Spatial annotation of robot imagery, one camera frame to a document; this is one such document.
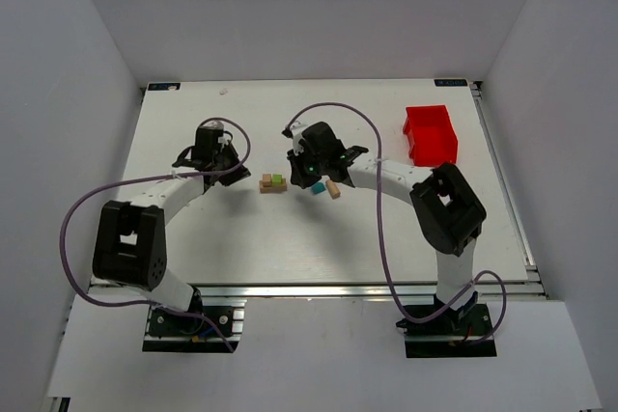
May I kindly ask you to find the teal wooden triangle block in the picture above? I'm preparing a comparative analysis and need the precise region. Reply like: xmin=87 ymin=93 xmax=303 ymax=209
xmin=311 ymin=182 xmax=325 ymax=195

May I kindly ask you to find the natural wooden arch block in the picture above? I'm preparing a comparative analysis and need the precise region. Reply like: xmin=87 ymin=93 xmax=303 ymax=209
xmin=325 ymin=179 xmax=341 ymax=200

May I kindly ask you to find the green wooden cube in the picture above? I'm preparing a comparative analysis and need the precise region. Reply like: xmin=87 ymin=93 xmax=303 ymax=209
xmin=271 ymin=174 xmax=283 ymax=185

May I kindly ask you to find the long natural wooden block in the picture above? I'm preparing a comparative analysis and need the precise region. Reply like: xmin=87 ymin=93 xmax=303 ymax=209
xmin=259 ymin=180 xmax=288 ymax=194

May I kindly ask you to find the red plastic bin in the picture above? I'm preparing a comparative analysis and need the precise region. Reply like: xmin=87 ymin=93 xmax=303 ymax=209
xmin=403 ymin=105 xmax=459 ymax=168

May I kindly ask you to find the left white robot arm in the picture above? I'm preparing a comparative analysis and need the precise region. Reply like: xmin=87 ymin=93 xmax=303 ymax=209
xmin=93 ymin=120 xmax=250 ymax=314

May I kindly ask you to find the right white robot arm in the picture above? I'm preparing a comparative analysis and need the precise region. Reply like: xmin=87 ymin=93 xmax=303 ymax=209
xmin=283 ymin=122 xmax=487 ymax=312

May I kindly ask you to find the blue label sticker left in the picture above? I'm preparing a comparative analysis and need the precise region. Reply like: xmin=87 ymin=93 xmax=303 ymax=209
xmin=147 ymin=82 xmax=181 ymax=92

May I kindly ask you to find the blue label sticker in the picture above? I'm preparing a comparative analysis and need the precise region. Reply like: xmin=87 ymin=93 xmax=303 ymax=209
xmin=434 ymin=78 xmax=468 ymax=88
xmin=147 ymin=82 xmax=181 ymax=92

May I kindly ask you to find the blue label sticker right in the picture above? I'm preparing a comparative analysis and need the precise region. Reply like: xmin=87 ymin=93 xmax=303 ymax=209
xmin=434 ymin=78 xmax=468 ymax=88

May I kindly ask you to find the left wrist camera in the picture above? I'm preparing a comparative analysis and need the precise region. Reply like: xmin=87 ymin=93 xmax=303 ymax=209
xmin=199 ymin=119 xmax=231 ymax=137

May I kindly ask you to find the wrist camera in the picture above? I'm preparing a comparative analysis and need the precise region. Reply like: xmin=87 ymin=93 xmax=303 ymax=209
xmin=282 ymin=121 xmax=308 ymax=155
xmin=199 ymin=119 xmax=231 ymax=137

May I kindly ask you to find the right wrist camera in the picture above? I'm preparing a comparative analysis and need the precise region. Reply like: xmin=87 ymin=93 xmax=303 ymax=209
xmin=282 ymin=121 xmax=308 ymax=155

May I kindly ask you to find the aluminium table frame rail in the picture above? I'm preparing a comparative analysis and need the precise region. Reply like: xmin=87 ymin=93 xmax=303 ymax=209
xmin=91 ymin=281 xmax=547 ymax=300

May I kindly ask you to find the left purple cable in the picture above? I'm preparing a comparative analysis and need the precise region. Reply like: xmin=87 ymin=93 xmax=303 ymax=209
xmin=59 ymin=117 xmax=252 ymax=353

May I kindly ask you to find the purple cable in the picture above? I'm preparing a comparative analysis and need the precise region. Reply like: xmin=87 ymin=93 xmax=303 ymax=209
xmin=281 ymin=102 xmax=508 ymax=343
xmin=59 ymin=117 xmax=252 ymax=353

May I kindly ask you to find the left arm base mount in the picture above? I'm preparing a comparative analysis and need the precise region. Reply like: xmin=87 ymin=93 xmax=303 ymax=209
xmin=142 ymin=302 xmax=244 ymax=354

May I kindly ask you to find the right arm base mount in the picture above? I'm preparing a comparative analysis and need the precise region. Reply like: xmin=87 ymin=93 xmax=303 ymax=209
xmin=395 ymin=304 xmax=497 ymax=359

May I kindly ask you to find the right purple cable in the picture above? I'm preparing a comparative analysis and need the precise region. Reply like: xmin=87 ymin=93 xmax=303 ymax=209
xmin=281 ymin=102 xmax=508 ymax=343

